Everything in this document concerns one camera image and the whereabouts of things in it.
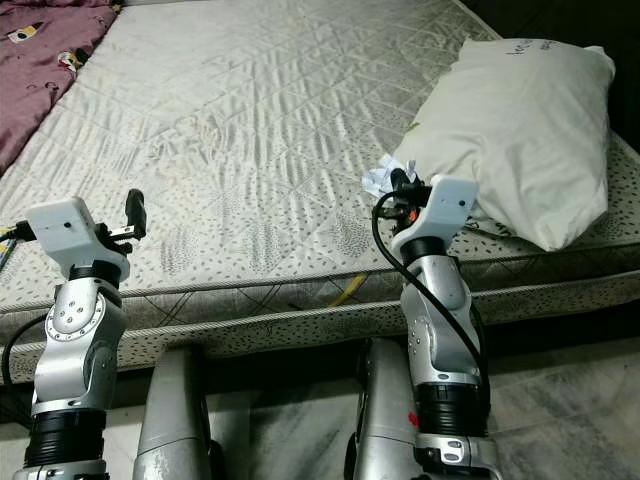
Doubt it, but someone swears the white paper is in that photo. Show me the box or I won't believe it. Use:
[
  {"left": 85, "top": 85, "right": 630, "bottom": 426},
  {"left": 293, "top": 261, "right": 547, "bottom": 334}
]
[{"left": 362, "top": 155, "right": 419, "bottom": 199}]

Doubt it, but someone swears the cream pillow with lettering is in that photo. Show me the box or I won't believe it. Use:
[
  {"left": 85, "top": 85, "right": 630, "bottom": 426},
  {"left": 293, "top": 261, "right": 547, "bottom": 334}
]
[{"left": 390, "top": 38, "right": 616, "bottom": 253}]

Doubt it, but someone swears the white quilted mattress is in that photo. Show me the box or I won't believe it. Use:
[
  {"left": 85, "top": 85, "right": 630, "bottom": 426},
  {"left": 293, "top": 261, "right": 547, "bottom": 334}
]
[{"left": 0, "top": 0, "right": 640, "bottom": 386}]

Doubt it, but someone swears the purple cartoon print blanket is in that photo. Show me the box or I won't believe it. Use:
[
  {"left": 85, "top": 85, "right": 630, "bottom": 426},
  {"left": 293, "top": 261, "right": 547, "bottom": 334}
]
[{"left": 0, "top": 0, "right": 121, "bottom": 173}]

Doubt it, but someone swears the silver right robot leg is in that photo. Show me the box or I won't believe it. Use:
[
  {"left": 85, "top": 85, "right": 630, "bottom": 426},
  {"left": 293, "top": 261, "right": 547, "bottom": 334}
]
[{"left": 345, "top": 338, "right": 421, "bottom": 480}]

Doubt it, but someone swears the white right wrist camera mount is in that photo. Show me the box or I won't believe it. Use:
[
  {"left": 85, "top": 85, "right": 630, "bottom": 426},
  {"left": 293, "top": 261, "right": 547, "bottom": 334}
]
[{"left": 395, "top": 175, "right": 479, "bottom": 251}]

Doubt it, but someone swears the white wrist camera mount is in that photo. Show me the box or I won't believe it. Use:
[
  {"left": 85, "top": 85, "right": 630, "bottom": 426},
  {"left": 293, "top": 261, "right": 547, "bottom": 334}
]
[
  {"left": 395, "top": 175, "right": 479, "bottom": 251},
  {"left": 25, "top": 197, "right": 131, "bottom": 286}
]

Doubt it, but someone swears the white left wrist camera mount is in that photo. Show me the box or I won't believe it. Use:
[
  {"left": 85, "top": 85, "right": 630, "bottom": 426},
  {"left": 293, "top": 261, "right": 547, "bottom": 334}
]
[{"left": 25, "top": 197, "right": 131, "bottom": 286}]

